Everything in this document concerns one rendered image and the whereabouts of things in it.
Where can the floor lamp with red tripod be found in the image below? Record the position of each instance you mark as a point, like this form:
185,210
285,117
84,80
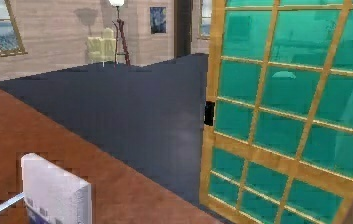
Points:
120,36

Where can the wooden door with green glass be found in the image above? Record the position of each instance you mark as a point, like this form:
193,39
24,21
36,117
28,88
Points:
284,110

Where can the white box appliance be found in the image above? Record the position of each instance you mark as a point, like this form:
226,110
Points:
55,193

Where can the dark blue framed picture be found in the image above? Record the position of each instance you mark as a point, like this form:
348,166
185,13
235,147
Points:
158,20

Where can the window with pale frame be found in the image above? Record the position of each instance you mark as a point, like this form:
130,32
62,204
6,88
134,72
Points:
205,18

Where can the cream armchair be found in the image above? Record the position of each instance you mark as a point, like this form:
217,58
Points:
100,48

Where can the grey metal bar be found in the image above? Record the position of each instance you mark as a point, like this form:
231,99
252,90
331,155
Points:
2,206

